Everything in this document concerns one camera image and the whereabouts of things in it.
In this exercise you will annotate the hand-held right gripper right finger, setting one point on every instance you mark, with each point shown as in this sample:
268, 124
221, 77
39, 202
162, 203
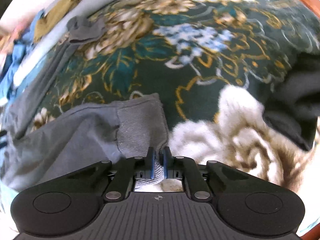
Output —
165, 165

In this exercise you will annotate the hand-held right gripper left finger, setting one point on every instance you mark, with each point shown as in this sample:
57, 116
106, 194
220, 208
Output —
151, 165

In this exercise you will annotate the grey sweatpants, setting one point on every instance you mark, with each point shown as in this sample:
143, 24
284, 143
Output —
82, 135

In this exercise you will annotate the teal floral blanket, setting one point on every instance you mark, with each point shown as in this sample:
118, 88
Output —
190, 67

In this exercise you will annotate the black cloth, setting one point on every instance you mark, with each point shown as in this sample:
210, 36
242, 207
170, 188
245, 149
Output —
295, 105

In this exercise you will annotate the blue two-tone sweater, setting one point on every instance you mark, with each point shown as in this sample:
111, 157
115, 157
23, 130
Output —
15, 62

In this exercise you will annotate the white daisy print duvet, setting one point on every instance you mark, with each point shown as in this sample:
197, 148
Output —
42, 27

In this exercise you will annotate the mustard yellow sweater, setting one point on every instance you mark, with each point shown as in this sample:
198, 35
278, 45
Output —
57, 12

